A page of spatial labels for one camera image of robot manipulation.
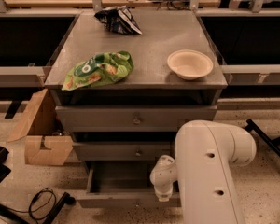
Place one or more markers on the grey drawer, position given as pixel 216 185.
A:
pixel 122 151
pixel 122 184
pixel 114 118

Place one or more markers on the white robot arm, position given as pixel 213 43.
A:
pixel 204 152

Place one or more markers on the black stand leg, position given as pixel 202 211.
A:
pixel 273 144
pixel 11 215

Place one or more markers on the grey bottom drawer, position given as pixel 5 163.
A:
pixel 122 184

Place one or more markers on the grey drawer cabinet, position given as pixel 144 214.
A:
pixel 151 82

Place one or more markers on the green chip bag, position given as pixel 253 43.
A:
pixel 99 70

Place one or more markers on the white paper bowl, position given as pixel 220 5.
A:
pixel 190 64

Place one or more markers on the black stand leg right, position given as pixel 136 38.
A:
pixel 273 144

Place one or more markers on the dark blue chip bag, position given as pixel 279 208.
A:
pixel 118 20

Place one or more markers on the cardboard box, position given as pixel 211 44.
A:
pixel 37 126

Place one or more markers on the black stand leg left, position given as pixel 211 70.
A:
pixel 11 215

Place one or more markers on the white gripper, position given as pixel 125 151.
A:
pixel 162 191

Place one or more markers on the grey middle drawer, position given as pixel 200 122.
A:
pixel 122 151

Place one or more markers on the grey top drawer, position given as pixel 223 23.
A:
pixel 114 118

